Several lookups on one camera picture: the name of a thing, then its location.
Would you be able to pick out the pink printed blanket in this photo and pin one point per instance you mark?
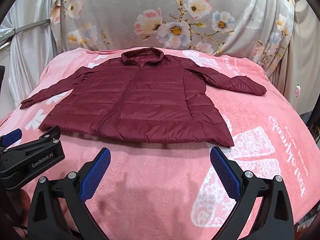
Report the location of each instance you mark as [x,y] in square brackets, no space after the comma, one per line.
[155,180]

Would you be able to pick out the grey metal bar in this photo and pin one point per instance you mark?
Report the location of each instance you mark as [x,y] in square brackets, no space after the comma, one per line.
[30,26]

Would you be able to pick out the maroon puffer jacket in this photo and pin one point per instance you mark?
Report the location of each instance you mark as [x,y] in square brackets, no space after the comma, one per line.
[140,100]

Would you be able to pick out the grey floral sheet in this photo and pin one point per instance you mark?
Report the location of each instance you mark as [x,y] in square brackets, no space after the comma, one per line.
[140,5]

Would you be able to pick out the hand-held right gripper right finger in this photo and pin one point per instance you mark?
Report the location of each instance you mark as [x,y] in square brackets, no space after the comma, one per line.
[225,172]

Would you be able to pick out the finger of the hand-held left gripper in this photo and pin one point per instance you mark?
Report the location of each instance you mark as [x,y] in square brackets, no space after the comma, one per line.
[11,136]
[51,133]

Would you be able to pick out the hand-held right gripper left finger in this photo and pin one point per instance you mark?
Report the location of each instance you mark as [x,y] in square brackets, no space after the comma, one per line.
[96,172]

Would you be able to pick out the black object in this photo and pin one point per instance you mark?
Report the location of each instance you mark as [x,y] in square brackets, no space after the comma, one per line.
[2,76]

